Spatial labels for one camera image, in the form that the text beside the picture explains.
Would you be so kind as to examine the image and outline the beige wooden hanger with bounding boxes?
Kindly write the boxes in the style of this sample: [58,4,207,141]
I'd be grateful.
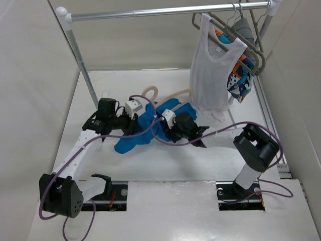
[141,85,193,112]

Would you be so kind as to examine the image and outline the grey empty hanger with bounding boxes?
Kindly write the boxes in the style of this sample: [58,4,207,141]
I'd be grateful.
[238,9,266,76]

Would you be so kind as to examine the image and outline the grey garment on hanger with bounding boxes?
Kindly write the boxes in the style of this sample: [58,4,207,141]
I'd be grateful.
[234,18,255,45]

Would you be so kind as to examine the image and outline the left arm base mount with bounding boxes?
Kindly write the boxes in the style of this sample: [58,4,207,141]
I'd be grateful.
[92,181,128,212]

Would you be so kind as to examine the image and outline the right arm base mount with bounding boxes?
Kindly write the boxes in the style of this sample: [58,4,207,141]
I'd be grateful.
[216,181,265,211]

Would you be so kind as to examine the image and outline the metal clothes rack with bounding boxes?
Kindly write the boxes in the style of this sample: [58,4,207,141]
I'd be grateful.
[55,0,279,134]

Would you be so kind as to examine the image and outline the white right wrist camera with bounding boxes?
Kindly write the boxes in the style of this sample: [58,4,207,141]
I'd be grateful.
[162,109,176,129]

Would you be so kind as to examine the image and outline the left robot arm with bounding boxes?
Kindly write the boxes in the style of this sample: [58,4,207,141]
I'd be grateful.
[39,97,142,218]

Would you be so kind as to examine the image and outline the white mesh tank top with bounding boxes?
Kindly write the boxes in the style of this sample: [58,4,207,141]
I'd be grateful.
[190,14,247,122]

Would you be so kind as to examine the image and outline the purple cable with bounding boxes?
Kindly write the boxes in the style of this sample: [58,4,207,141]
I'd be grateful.
[151,117,294,205]
[38,94,161,240]

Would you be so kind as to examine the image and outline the blue t shirt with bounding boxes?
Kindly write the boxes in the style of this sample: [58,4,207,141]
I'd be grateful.
[114,98,197,154]

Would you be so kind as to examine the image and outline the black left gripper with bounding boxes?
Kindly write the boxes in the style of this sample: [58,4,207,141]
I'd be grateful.
[109,107,142,137]

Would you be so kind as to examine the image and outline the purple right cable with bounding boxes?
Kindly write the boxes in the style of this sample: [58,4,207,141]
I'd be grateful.
[151,117,294,205]

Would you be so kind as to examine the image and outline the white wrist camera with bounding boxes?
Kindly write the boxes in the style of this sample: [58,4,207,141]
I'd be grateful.
[125,99,142,119]
[162,109,176,129]

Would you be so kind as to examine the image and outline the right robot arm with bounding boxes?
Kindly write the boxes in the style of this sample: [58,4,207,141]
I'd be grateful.
[162,109,280,198]

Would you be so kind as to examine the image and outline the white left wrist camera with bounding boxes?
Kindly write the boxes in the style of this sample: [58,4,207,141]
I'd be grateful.
[125,99,142,119]

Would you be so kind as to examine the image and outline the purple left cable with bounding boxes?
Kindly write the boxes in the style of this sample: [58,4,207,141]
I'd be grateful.
[38,94,161,240]

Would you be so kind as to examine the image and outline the colourful patterned garment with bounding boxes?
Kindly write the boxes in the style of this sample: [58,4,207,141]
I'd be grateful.
[215,30,254,103]

